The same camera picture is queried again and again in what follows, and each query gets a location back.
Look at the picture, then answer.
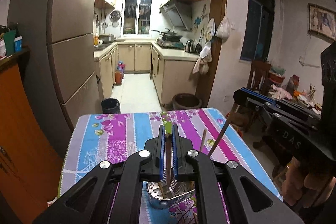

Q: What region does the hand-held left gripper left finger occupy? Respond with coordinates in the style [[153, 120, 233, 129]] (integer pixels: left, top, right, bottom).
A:
[[33, 124, 166, 224]]

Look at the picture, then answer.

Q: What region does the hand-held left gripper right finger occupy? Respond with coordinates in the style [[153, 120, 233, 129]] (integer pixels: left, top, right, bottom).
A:
[[172, 123, 305, 224]]

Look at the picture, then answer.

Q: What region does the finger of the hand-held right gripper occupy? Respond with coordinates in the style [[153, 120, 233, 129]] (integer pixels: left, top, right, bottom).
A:
[[234, 90, 321, 130], [243, 88, 321, 115]]

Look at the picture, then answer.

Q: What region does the brown wooden chopstick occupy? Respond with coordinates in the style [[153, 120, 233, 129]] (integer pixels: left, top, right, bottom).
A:
[[207, 114, 233, 156], [159, 174, 168, 199], [164, 133, 174, 194], [198, 129, 207, 153]]

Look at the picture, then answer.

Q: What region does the blue perforated utensil holder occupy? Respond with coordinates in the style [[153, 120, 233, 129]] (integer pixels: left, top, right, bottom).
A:
[[146, 178, 196, 211]]

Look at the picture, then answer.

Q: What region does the person's right hand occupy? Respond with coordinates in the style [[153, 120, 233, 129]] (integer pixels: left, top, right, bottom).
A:
[[283, 157, 335, 209]]

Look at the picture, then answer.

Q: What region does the wooden chair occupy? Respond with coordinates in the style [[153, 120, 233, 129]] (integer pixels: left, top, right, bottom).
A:
[[247, 61, 272, 132]]

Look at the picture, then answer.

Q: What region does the pink cloth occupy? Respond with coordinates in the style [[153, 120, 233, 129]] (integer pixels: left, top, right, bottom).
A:
[[270, 84, 293, 100]]

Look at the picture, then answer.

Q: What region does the green wrapped basket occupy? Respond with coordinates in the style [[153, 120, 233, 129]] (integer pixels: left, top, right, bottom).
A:
[[269, 65, 286, 83]]

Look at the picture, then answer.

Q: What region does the brown glass jar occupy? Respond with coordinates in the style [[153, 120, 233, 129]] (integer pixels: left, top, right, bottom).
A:
[[286, 74, 301, 93]]

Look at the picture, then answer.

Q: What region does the floral striped tablecloth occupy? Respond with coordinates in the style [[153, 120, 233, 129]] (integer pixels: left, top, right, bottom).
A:
[[59, 107, 284, 224]]

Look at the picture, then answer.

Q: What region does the brown ceramic jar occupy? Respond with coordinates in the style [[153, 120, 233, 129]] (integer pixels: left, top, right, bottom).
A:
[[172, 93, 202, 110]]

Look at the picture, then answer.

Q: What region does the beige hanging cloth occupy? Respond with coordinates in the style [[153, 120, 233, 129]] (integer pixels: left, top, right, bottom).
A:
[[192, 42, 213, 75]]

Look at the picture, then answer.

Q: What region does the dark window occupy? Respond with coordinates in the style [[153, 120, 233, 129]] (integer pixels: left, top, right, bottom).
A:
[[240, 0, 276, 62]]

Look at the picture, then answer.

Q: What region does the black trash bin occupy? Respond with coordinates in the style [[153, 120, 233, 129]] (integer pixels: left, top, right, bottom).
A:
[[101, 98, 121, 114]]

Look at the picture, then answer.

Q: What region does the white plastic bag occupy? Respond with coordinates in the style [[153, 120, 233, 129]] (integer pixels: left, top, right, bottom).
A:
[[215, 5, 231, 39]]

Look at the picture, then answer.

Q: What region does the steel kettle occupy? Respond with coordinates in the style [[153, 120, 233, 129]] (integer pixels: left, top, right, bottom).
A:
[[184, 39, 195, 53]]

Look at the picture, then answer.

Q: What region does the red bottle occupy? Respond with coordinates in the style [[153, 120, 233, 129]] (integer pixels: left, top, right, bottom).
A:
[[115, 61, 126, 85]]

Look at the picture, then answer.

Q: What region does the gas stove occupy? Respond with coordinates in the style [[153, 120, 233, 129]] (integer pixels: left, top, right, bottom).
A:
[[156, 39, 184, 49]]

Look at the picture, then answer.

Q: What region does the framed picture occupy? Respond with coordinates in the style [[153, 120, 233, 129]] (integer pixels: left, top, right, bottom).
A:
[[308, 3, 336, 39]]

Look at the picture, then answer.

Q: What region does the black wok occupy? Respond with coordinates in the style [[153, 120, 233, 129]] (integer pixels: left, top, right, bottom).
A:
[[152, 28, 183, 41]]

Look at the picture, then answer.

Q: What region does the steel range hood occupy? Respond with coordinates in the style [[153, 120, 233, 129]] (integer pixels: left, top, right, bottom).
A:
[[159, 1, 193, 31]]

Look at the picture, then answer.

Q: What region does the kitchen window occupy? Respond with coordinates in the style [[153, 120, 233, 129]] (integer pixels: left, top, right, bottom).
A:
[[123, 0, 154, 35]]

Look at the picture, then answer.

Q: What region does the orange wooden cabinet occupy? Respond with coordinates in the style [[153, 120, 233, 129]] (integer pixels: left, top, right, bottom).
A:
[[0, 47, 63, 214]]

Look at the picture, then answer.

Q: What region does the steel colander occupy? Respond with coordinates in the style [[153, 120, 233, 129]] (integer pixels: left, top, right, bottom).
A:
[[110, 10, 121, 28]]

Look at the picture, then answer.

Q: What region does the bronze refrigerator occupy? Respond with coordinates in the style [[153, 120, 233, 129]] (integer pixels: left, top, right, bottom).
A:
[[8, 0, 105, 132]]

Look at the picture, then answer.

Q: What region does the blue white container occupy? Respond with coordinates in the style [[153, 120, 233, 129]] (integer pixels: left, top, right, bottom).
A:
[[14, 36, 24, 52]]

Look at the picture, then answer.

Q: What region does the green container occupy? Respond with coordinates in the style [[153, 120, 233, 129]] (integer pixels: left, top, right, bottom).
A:
[[3, 28, 16, 56]]

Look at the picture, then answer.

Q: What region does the brown wooden door frame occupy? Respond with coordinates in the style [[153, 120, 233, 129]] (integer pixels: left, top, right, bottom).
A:
[[93, 0, 229, 109]]

